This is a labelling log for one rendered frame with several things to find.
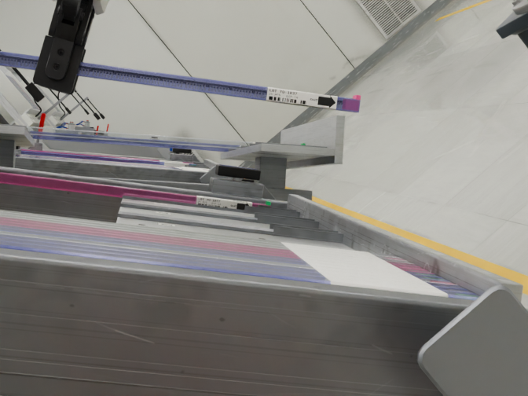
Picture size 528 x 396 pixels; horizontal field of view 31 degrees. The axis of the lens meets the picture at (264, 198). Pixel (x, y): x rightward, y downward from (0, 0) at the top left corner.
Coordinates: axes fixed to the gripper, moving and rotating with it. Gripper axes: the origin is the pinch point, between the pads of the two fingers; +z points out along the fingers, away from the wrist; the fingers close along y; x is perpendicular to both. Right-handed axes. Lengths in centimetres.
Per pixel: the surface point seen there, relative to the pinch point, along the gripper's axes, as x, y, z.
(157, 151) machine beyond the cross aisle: 21, -462, 11
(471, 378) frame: 23.6, 42.4, 9.2
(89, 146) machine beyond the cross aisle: -16, -462, 19
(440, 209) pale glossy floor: 119, -250, -1
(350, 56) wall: 172, -771, -117
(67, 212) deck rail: 2.5, -30.0, 14.5
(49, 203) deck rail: 0.4, -30.0, 14.0
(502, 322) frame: 24.1, 42.4, 6.6
